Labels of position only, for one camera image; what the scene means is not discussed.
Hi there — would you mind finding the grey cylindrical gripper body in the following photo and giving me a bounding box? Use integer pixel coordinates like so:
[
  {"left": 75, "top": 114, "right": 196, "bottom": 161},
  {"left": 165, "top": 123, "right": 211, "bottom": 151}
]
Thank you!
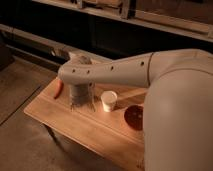
[{"left": 68, "top": 55, "right": 96, "bottom": 105}]

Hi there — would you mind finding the thin gripper finger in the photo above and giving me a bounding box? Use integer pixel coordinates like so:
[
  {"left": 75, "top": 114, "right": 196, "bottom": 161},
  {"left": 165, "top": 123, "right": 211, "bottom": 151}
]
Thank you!
[
  {"left": 91, "top": 103, "right": 96, "bottom": 112},
  {"left": 70, "top": 103, "right": 74, "bottom": 111}
]

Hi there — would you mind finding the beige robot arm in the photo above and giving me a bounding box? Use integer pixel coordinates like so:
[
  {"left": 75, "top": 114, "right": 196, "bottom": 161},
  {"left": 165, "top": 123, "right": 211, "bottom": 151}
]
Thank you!
[{"left": 58, "top": 49, "right": 213, "bottom": 171}]

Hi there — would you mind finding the white paper cup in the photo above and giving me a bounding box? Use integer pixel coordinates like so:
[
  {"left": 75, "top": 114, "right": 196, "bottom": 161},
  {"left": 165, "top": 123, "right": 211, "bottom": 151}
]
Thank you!
[{"left": 101, "top": 91, "right": 117, "bottom": 112}]

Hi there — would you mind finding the orange carrot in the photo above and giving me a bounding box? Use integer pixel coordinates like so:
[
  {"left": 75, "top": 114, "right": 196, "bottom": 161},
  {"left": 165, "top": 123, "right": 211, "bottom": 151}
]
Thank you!
[{"left": 54, "top": 79, "right": 64, "bottom": 99}]

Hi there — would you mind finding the wooden table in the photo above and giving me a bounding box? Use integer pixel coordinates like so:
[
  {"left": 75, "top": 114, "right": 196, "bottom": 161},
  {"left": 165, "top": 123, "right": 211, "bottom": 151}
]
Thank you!
[{"left": 24, "top": 79, "right": 146, "bottom": 171}]

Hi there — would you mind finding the red round bowl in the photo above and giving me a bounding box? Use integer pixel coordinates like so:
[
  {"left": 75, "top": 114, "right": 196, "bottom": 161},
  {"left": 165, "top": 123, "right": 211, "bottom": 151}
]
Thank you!
[{"left": 124, "top": 105, "right": 143, "bottom": 131}]

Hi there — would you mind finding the wooden shelf unit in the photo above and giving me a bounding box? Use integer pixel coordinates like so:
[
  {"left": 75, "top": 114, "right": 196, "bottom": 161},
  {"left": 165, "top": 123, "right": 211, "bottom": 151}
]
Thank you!
[{"left": 0, "top": 0, "right": 213, "bottom": 58}]

